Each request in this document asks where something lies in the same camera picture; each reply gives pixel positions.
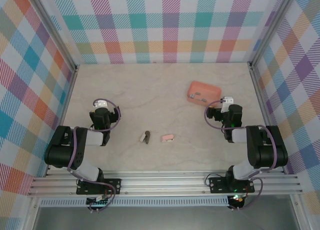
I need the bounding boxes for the orange plastic tray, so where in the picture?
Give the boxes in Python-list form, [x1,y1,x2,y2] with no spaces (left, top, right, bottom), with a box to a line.
[186,80,223,107]

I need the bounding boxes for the brown and beige stapler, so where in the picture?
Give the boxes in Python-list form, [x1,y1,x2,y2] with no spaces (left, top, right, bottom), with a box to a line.
[139,130,152,145]

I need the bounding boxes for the pink and white stapler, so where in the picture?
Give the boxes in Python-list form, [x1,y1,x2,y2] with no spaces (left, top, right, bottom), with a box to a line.
[159,133,175,143]

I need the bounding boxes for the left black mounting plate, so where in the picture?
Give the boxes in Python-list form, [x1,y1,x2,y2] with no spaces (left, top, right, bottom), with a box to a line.
[76,178,123,195]

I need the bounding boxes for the black mounting plate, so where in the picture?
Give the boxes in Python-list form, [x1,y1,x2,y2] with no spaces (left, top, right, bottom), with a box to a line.
[76,178,123,195]
[208,176,256,194]

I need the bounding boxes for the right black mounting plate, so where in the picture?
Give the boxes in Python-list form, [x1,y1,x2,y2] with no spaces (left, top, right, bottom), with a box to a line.
[208,176,256,194]

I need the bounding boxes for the left controller board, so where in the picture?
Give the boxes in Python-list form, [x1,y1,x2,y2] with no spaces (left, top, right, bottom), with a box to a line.
[86,195,111,209]

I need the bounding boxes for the controller board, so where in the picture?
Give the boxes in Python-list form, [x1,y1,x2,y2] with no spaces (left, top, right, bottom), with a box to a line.
[86,195,111,209]
[228,194,247,209]

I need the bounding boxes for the right controller board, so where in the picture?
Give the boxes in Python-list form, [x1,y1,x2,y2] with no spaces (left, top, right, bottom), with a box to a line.
[228,194,247,209]

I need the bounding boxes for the grey metal panel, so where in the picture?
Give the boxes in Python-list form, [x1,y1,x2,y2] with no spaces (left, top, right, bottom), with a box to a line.
[32,206,301,230]

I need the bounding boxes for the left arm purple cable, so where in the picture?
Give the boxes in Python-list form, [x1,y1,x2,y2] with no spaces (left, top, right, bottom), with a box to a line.
[66,99,123,212]

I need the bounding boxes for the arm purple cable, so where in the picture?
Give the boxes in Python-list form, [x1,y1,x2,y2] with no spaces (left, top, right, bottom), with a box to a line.
[66,99,123,212]
[204,99,279,211]

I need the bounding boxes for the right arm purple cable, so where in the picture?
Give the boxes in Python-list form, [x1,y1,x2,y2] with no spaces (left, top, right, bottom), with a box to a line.
[204,99,279,211]

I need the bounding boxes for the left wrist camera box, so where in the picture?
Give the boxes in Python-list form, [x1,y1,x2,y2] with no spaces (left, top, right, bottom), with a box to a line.
[93,99,109,109]

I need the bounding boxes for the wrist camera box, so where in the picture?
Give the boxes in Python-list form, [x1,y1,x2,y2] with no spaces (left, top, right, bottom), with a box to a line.
[93,99,109,109]
[220,96,236,113]

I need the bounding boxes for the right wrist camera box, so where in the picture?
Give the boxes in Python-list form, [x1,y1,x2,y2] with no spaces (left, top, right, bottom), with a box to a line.
[220,96,236,113]

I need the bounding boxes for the aluminium side rail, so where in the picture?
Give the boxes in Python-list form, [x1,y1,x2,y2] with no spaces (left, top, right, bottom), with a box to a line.
[43,65,81,178]
[247,62,288,175]

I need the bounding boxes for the thin black cable loop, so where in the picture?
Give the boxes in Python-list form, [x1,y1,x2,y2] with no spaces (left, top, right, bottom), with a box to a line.
[204,174,214,189]

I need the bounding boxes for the wide aluminium base rail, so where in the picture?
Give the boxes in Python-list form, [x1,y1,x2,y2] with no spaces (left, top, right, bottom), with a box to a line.
[26,169,305,197]

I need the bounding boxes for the aluminium corner post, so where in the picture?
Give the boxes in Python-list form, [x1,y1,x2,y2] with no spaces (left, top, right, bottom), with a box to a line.
[26,0,80,72]
[247,0,300,68]

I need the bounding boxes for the white slotted cable duct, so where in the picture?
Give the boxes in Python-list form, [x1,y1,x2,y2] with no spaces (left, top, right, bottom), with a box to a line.
[39,196,230,208]

